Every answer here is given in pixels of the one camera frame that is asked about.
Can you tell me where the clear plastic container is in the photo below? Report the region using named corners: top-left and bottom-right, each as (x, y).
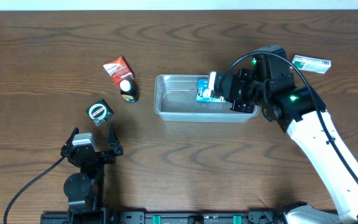
top-left (154, 74), bottom-right (259, 123)

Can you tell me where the white green medicine box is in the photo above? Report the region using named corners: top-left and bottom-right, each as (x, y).
top-left (292, 55), bottom-right (331, 74)

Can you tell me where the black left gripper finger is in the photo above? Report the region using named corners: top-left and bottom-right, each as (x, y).
top-left (65, 128), bottom-right (79, 146)
top-left (108, 123), bottom-right (121, 150)

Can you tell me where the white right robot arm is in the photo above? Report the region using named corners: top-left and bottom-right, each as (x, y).
top-left (208, 45), bottom-right (358, 223)

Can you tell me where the blue snack packet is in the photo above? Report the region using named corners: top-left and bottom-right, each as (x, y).
top-left (196, 80), bottom-right (227, 103)

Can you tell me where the dark green round-label box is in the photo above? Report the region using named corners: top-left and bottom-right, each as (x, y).
top-left (86, 99), bottom-right (114, 126)

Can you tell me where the small dark bottle white cap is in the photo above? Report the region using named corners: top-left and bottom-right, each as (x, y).
top-left (119, 80), bottom-right (139, 103)

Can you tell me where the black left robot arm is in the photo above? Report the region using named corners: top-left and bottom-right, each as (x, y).
top-left (61, 124), bottom-right (123, 223)

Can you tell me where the red white sachet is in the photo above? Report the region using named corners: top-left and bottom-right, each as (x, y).
top-left (103, 56), bottom-right (134, 88)

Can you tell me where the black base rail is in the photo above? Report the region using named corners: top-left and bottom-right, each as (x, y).
top-left (40, 210), bottom-right (287, 224)

